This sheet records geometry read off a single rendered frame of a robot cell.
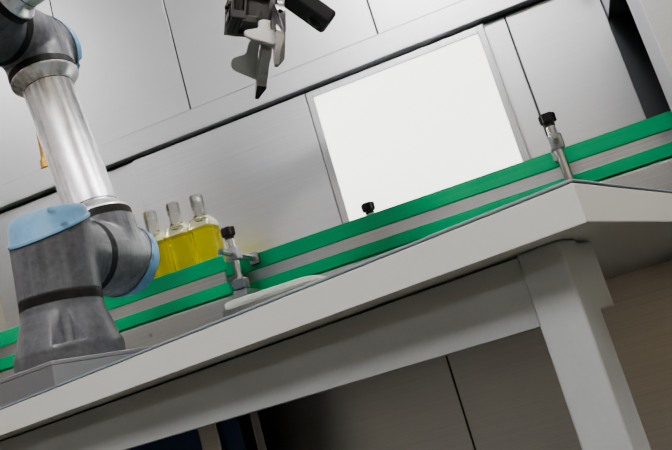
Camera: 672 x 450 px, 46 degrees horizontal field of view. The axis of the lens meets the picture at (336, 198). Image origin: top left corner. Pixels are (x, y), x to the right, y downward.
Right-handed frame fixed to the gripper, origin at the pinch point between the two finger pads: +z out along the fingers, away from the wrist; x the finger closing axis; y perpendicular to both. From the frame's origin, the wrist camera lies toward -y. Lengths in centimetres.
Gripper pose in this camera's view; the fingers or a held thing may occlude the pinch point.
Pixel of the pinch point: (270, 85)
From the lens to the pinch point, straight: 122.1
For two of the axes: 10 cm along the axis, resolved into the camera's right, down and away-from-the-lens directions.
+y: -9.6, -0.9, -2.7
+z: -0.3, 9.8, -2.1
